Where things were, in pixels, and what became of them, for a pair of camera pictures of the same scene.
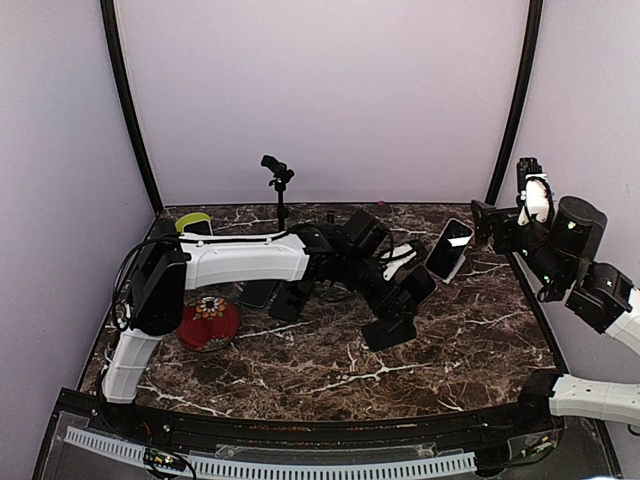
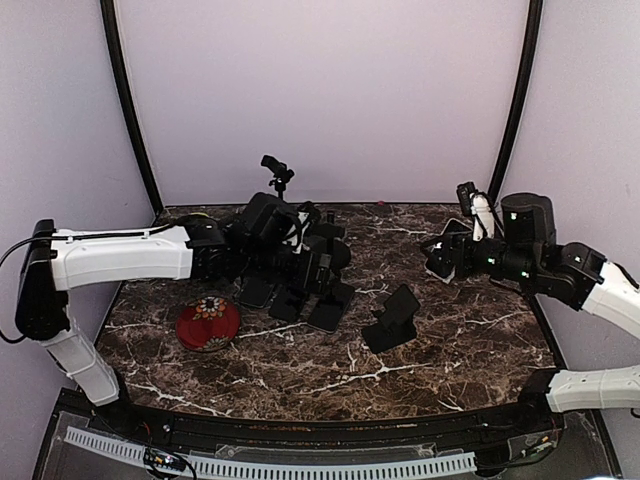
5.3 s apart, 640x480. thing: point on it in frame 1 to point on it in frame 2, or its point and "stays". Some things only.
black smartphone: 419,284 to 329,310
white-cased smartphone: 449,248 stays
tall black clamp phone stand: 282,174 stays
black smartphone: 289,299 stays
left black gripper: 381,302 to 319,285
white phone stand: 455,270 stays
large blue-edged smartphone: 257,293 stays
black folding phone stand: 390,327 stays
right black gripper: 486,227 to 465,268
